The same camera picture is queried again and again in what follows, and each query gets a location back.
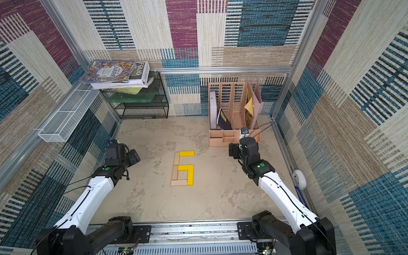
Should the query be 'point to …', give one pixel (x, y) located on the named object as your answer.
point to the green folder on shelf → (141, 97)
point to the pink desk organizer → (232, 105)
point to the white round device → (299, 179)
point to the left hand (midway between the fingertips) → (129, 155)
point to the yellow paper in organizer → (249, 107)
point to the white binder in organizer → (213, 109)
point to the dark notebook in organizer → (222, 121)
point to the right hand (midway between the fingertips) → (240, 142)
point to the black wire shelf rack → (158, 108)
